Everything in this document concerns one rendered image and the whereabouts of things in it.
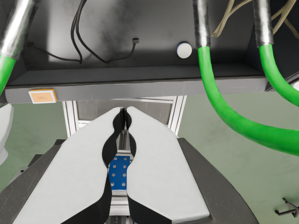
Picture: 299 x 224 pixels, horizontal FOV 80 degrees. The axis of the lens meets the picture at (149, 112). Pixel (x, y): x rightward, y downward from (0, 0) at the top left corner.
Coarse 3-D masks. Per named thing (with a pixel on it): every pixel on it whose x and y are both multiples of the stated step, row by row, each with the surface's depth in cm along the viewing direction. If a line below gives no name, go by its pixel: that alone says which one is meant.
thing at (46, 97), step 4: (48, 92) 40; (32, 96) 40; (36, 96) 40; (40, 96) 40; (44, 96) 40; (48, 96) 40; (36, 100) 40; (40, 100) 41; (44, 100) 41; (48, 100) 41; (52, 100) 41; (56, 100) 42
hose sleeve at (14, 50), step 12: (24, 0) 17; (36, 0) 17; (12, 12) 16; (24, 12) 17; (12, 24) 16; (24, 24) 17; (12, 36) 16; (24, 36) 17; (0, 48) 16; (12, 48) 16
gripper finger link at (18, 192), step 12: (48, 156) 8; (36, 168) 7; (24, 180) 7; (36, 180) 7; (0, 192) 7; (12, 192) 7; (24, 192) 7; (0, 204) 6; (12, 204) 6; (0, 216) 6; (12, 216) 6
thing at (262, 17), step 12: (252, 0) 24; (264, 0) 22; (264, 12) 22; (264, 24) 22; (264, 36) 22; (264, 48) 22; (264, 60) 22; (264, 72) 22; (276, 72) 21; (276, 84) 20; (288, 84) 20; (288, 96) 19
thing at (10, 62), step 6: (0, 60) 16; (6, 60) 16; (12, 60) 17; (0, 66) 16; (6, 66) 16; (12, 66) 17; (0, 72) 16; (6, 72) 16; (0, 78) 16; (6, 78) 17; (0, 84) 16; (0, 90) 16
